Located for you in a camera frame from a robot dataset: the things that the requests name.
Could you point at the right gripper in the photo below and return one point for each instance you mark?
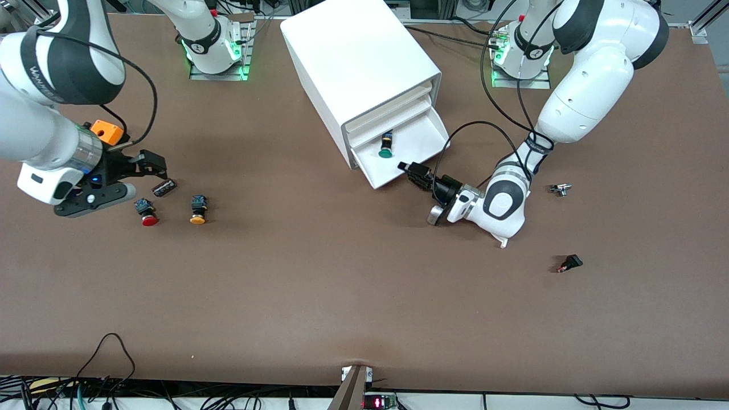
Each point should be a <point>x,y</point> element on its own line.
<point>118,166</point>

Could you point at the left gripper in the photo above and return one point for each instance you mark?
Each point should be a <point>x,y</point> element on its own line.
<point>446,187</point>

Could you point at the green push button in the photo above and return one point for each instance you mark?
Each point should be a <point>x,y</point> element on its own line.
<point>385,149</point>

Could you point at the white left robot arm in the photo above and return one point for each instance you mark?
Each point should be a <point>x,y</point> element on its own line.
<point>592,85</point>

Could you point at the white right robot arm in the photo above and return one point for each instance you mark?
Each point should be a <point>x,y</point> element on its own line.
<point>34,131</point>

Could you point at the red push button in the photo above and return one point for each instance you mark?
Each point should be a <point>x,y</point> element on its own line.
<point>147,212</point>

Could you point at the yellow push button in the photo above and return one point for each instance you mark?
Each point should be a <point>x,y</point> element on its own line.
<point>198,209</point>

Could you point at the small black contact block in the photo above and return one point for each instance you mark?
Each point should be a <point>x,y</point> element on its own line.
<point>165,187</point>

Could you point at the orange box with hole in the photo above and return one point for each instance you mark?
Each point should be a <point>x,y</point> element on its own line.
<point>107,132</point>

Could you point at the white curved plastic arc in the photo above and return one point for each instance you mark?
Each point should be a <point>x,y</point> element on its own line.
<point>503,243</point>

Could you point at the brown table mat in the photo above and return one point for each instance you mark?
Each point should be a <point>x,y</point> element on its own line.
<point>342,285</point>

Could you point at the device with red display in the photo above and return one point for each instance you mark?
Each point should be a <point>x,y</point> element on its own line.
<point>379,402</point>

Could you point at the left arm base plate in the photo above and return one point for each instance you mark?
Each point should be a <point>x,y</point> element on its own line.
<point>521,83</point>

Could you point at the small metal switch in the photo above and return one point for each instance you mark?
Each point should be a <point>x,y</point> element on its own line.
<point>561,189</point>

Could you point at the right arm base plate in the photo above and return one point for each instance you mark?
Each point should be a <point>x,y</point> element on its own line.
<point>246,57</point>

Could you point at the small black red-tipped switch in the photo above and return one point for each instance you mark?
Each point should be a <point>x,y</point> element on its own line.
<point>571,262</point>

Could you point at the brown camera mount post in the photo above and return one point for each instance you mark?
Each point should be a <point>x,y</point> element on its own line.
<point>352,393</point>

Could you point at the aluminium frame rail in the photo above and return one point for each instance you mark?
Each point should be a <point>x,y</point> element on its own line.
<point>703,25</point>

